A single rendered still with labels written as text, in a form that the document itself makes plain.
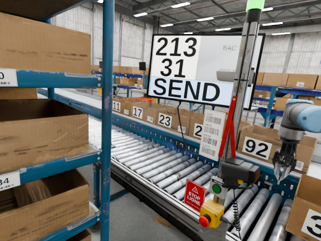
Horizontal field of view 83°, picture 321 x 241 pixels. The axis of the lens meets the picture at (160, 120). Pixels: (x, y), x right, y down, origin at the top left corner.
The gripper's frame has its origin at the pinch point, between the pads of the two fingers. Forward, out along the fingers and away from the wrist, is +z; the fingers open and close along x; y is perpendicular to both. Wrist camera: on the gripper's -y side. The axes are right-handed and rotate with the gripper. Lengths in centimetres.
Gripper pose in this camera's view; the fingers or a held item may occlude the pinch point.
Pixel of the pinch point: (279, 177)
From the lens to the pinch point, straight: 105.7
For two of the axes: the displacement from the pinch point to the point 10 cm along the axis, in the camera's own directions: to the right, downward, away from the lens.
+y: -6.6, 1.2, -7.4
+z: -0.9, 9.7, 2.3
